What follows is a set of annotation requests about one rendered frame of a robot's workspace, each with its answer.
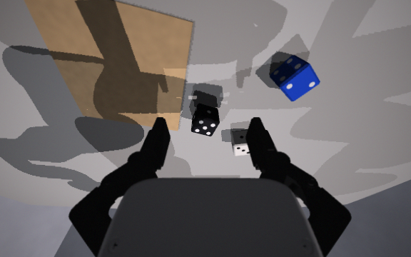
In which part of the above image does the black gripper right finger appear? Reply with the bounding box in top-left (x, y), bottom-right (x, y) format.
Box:
top-left (245, 117), bottom-right (352, 257)

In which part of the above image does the tan mat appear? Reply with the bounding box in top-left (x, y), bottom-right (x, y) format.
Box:
top-left (24, 0), bottom-right (193, 131)

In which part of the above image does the white die with black pips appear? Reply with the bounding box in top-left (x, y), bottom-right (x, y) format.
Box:
top-left (231, 130), bottom-right (250, 156)

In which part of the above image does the blue die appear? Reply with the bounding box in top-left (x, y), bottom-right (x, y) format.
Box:
top-left (270, 55), bottom-right (320, 101)

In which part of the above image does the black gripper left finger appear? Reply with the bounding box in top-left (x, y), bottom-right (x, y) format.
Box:
top-left (68, 117), bottom-right (171, 257)

